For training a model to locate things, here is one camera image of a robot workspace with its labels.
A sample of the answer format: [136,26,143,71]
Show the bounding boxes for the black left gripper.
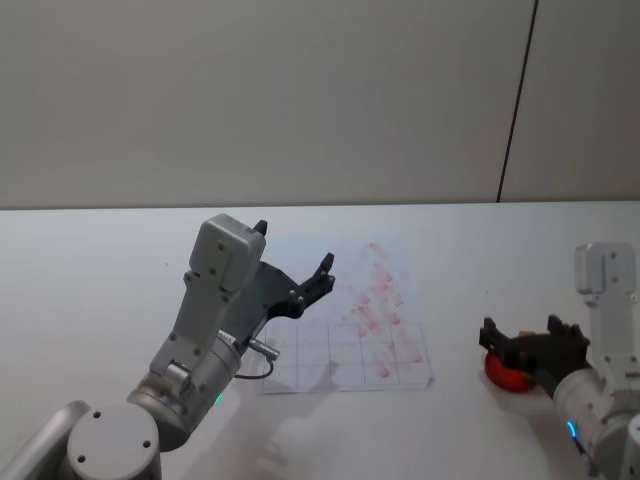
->
[218,219,337,347]

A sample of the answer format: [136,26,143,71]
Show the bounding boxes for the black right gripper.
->
[477,314,592,400]

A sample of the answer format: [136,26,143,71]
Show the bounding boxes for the red round stamp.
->
[481,328,540,395]

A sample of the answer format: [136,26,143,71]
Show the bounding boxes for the white paper sheet, red marks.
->
[258,238,436,397]

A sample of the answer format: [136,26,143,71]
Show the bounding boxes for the thin dark cable, silver plug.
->
[233,337,281,381]

